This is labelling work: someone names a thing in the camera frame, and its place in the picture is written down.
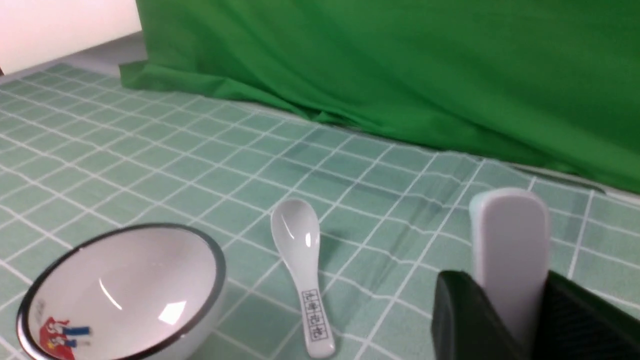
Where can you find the plain white ceramic spoon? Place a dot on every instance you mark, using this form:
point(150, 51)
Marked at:
point(510, 240)

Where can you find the green checkered tablecloth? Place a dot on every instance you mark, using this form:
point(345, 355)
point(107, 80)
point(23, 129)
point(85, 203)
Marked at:
point(80, 155)

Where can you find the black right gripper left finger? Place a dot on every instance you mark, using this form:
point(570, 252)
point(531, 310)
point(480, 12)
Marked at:
point(465, 325)

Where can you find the green backdrop cloth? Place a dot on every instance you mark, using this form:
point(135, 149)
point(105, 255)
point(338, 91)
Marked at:
point(543, 83)

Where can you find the white bowl black rim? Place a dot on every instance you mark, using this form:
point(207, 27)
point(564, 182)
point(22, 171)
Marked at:
point(150, 291)

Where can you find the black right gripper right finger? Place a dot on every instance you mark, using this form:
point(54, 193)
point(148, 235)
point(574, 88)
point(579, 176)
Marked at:
point(576, 324)

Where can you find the white spoon with characters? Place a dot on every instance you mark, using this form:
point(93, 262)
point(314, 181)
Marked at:
point(295, 230)

